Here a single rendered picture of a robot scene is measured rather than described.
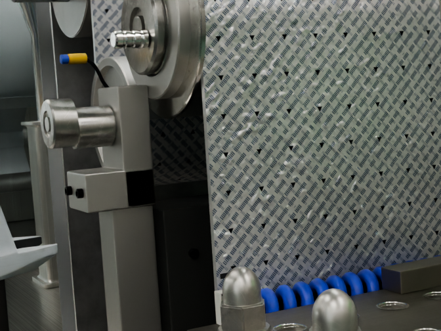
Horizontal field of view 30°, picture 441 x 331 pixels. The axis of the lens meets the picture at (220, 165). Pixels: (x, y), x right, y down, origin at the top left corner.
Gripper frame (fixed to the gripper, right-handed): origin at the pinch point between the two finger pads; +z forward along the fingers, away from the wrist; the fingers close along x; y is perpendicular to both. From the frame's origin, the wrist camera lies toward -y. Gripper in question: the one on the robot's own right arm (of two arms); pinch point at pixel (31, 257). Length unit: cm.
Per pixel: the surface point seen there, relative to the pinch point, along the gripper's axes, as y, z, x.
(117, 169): 4.7, 9.6, 7.9
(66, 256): -8.1, 14.4, 41.3
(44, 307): -19, 16, 62
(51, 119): 9.2, 4.5, 8.1
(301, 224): -0.6, 21.9, -0.3
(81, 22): 18.8, 14.0, 27.6
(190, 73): 12.0, 13.5, 0.9
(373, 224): -1.5, 29.1, -0.3
